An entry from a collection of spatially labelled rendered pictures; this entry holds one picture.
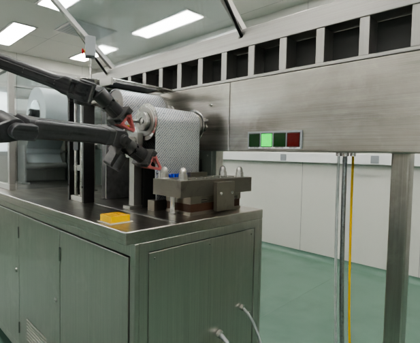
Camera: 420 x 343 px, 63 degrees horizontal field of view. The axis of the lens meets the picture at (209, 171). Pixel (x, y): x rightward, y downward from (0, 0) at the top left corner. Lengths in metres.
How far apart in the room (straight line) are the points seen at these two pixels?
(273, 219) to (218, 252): 2.97
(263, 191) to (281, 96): 2.98
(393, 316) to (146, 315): 0.86
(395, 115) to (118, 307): 1.03
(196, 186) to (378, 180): 2.63
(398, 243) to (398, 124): 0.43
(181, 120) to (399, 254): 0.95
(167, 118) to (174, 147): 0.12
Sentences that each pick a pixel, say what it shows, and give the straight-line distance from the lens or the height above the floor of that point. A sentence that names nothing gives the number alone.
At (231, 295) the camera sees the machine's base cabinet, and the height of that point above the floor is 0.58.
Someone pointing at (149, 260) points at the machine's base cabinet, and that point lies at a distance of 1.09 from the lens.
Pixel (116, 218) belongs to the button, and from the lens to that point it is 1.14.
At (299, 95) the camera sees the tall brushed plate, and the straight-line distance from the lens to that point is 1.34.
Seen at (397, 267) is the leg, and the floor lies 0.75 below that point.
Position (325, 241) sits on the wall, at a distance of 3.95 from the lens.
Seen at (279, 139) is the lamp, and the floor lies 1.19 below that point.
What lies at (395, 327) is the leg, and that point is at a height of 0.53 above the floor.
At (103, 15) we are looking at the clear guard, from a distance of 2.12.
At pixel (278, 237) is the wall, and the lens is 4.24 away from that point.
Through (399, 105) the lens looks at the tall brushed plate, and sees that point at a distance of 1.20.
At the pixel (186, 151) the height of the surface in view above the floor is 1.13.
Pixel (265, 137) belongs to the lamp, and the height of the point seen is 1.20.
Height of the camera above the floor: 1.13
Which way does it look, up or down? 3 degrees down
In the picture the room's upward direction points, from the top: 1 degrees clockwise
